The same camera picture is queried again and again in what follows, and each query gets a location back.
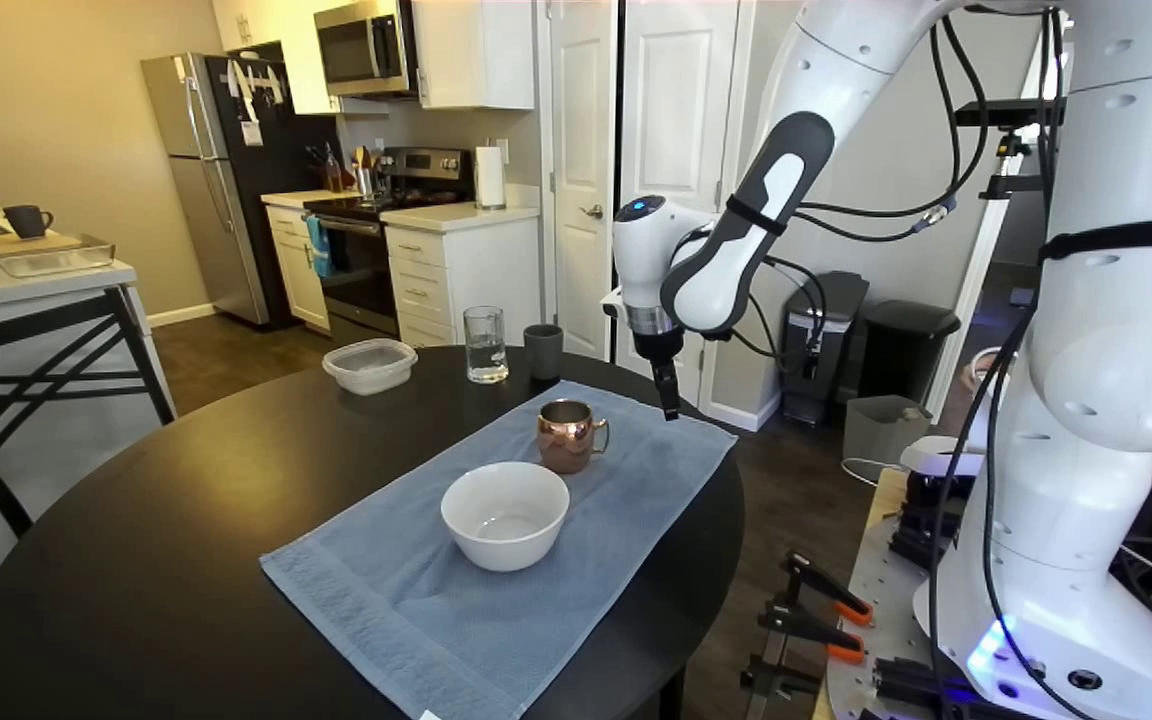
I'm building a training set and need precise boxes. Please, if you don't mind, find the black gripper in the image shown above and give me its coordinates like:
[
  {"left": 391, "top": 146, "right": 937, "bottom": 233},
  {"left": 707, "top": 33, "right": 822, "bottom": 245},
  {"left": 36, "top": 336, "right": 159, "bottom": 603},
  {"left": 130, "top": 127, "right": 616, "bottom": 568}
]
[{"left": 631, "top": 324, "right": 687, "bottom": 425}]

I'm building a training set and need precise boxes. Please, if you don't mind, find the copper mug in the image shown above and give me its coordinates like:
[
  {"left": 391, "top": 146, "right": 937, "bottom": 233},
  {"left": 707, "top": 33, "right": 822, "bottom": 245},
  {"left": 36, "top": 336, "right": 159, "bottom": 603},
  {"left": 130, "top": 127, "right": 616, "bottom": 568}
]
[{"left": 531, "top": 396, "right": 612, "bottom": 479}]

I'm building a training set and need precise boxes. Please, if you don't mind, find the robot base mounting platform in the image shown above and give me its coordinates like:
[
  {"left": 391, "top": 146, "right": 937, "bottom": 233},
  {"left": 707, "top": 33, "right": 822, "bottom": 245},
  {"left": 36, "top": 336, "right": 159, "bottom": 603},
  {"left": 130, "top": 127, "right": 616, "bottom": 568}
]
[{"left": 818, "top": 463, "right": 1009, "bottom": 720}]

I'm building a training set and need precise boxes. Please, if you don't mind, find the white ceramic bowl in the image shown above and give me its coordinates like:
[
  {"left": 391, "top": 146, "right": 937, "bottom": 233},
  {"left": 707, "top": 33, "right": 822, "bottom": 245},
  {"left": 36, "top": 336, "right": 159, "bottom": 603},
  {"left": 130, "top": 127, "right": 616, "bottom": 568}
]
[{"left": 436, "top": 460, "right": 570, "bottom": 575}]

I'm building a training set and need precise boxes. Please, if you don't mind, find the white bowl at edge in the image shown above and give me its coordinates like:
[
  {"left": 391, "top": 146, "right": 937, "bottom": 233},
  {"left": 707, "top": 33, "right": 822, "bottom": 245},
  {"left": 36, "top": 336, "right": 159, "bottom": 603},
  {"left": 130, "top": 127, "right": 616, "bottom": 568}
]
[{"left": 321, "top": 336, "right": 418, "bottom": 400}]

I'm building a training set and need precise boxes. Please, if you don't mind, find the grey ceramic mug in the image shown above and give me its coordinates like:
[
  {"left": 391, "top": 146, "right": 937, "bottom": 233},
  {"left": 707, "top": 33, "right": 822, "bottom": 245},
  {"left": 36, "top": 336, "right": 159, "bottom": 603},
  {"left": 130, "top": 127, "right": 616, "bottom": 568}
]
[{"left": 518, "top": 319, "right": 567, "bottom": 392}]

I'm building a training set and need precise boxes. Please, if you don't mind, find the tall black trash can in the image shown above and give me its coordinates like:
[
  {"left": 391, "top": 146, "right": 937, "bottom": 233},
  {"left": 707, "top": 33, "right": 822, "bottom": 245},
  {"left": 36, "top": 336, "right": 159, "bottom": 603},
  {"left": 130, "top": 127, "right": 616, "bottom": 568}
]
[{"left": 774, "top": 268, "right": 873, "bottom": 433}]

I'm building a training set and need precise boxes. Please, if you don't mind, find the clear drinking glass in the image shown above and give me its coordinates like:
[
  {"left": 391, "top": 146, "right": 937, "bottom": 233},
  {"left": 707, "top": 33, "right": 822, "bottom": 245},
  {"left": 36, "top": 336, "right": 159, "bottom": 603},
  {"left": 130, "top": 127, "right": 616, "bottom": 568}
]
[{"left": 460, "top": 302, "right": 510, "bottom": 387}]

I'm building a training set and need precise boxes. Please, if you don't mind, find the small grey waste bin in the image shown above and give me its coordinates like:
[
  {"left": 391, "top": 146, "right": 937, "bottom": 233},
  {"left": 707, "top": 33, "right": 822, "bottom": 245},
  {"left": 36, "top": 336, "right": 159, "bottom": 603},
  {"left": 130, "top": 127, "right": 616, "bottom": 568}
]
[{"left": 840, "top": 392, "right": 933, "bottom": 489}]

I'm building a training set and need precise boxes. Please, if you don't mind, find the white lower cabinet with drawers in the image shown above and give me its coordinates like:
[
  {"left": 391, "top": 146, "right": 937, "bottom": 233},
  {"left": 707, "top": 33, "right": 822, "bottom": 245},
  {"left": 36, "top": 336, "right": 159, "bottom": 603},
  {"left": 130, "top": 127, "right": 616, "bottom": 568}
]
[{"left": 379, "top": 200, "right": 548, "bottom": 350}]

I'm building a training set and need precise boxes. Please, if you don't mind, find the black orange-tipped clamp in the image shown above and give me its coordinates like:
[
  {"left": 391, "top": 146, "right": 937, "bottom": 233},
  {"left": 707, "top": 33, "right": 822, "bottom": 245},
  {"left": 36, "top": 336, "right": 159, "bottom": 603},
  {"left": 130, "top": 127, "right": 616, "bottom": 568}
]
[
  {"left": 734, "top": 650, "right": 829, "bottom": 705},
  {"left": 761, "top": 597, "right": 869, "bottom": 666},
  {"left": 782, "top": 548, "right": 876, "bottom": 632}
]

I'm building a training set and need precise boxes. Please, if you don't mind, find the wide black trash can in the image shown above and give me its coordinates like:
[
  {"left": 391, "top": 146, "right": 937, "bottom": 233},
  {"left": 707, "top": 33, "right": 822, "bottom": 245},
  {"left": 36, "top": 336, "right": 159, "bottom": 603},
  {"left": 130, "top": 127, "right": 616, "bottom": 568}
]
[{"left": 853, "top": 297, "right": 965, "bottom": 405}]

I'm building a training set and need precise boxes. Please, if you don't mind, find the small black and white device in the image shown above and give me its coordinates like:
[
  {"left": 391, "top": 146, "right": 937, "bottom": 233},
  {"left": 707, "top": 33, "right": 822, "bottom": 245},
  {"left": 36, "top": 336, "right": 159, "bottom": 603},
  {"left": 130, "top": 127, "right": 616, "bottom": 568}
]
[{"left": 892, "top": 433, "right": 995, "bottom": 572}]

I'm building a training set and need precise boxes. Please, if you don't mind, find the white paper towel roll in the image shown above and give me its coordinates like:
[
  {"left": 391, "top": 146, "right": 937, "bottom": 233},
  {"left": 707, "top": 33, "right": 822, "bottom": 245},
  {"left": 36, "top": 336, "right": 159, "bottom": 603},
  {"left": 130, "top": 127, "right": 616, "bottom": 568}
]
[{"left": 471, "top": 141, "right": 510, "bottom": 213}]

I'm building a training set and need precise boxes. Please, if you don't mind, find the blue cloth towel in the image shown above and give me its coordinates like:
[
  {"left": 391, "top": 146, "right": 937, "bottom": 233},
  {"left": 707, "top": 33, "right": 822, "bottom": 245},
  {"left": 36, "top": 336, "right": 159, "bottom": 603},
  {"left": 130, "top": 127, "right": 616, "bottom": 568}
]
[{"left": 256, "top": 375, "right": 743, "bottom": 720}]

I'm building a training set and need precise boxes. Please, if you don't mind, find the stainless black oven range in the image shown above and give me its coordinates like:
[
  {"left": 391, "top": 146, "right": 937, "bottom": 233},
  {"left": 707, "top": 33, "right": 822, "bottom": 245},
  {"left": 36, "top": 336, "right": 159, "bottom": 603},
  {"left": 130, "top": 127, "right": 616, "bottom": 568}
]
[{"left": 311, "top": 143, "right": 475, "bottom": 345}]

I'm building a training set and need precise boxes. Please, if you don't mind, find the kitchen utensil crock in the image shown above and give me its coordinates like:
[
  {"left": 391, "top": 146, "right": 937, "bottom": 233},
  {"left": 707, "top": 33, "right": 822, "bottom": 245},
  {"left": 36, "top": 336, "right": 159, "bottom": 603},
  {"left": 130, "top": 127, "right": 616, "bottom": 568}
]
[{"left": 349, "top": 141, "right": 385, "bottom": 203}]

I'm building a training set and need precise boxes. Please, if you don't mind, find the blue dish towel on oven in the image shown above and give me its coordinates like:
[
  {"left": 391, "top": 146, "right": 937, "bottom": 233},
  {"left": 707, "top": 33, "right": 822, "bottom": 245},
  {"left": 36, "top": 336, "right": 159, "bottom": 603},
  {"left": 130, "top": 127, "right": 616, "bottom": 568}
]
[{"left": 303, "top": 213, "right": 332, "bottom": 284}]

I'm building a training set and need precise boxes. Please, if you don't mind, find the narrow white lower cabinet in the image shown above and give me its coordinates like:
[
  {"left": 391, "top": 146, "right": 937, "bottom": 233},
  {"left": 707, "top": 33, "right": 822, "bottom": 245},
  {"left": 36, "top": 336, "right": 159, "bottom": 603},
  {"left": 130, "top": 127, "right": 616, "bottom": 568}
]
[{"left": 259, "top": 187, "right": 335, "bottom": 336}]

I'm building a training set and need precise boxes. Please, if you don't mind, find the white upper cabinet beside microwave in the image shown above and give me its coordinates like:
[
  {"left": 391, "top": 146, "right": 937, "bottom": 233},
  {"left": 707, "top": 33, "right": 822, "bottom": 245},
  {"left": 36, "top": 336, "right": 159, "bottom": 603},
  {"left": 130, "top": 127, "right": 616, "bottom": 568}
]
[{"left": 407, "top": 0, "right": 540, "bottom": 110}]

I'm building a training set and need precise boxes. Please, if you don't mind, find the stainless over-range microwave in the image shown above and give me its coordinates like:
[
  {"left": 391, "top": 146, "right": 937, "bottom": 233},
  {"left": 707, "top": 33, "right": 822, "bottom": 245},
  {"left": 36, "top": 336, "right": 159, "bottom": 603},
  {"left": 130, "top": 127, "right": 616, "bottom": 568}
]
[{"left": 311, "top": 0, "right": 415, "bottom": 101}]

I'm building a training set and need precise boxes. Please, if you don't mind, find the stainless black refrigerator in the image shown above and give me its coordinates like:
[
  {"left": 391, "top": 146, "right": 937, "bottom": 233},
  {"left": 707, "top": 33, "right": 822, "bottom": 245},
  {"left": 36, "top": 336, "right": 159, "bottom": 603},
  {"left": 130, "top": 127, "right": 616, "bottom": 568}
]
[{"left": 136, "top": 36, "right": 340, "bottom": 332}]

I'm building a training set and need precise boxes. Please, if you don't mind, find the black cross-back chair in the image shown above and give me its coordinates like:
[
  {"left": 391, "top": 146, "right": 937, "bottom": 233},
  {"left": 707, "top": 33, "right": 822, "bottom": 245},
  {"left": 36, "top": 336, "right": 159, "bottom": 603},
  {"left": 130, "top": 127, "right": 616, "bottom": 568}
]
[{"left": 0, "top": 284, "right": 181, "bottom": 537}]

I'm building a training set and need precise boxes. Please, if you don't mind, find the white upper cabinet above fridge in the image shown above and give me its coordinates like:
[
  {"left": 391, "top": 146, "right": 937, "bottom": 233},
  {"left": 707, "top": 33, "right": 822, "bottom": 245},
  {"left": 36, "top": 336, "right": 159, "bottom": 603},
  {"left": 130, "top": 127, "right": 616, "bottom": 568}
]
[{"left": 206, "top": 0, "right": 340, "bottom": 116}]

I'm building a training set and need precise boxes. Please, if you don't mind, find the round black table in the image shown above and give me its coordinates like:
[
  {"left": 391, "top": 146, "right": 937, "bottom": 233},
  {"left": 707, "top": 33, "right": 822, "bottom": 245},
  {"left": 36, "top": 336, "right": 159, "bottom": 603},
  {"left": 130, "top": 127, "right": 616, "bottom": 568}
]
[{"left": 0, "top": 345, "right": 747, "bottom": 720}]

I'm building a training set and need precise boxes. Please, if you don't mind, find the white counter island cabinet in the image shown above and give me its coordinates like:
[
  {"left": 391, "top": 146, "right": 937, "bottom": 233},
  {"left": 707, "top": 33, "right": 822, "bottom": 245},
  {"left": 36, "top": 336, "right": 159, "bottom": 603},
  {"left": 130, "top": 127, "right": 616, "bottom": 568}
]
[{"left": 0, "top": 254, "right": 140, "bottom": 345}]

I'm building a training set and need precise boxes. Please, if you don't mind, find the dark mug on counter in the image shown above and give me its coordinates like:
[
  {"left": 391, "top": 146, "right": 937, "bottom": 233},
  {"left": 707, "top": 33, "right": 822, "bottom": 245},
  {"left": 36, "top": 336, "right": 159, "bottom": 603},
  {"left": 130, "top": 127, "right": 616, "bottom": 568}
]
[{"left": 0, "top": 200, "right": 55, "bottom": 245}]

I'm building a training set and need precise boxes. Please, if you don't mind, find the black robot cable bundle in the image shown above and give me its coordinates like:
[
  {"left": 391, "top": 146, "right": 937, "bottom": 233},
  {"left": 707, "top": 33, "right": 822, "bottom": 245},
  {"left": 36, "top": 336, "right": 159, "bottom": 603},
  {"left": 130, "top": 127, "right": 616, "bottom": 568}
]
[{"left": 730, "top": 0, "right": 1152, "bottom": 720}]

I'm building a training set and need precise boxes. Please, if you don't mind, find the black camera on stand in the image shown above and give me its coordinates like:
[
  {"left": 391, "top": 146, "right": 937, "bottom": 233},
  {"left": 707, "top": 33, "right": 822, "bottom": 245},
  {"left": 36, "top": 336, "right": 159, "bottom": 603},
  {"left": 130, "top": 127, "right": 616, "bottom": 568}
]
[{"left": 950, "top": 93, "right": 1073, "bottom": 213}]

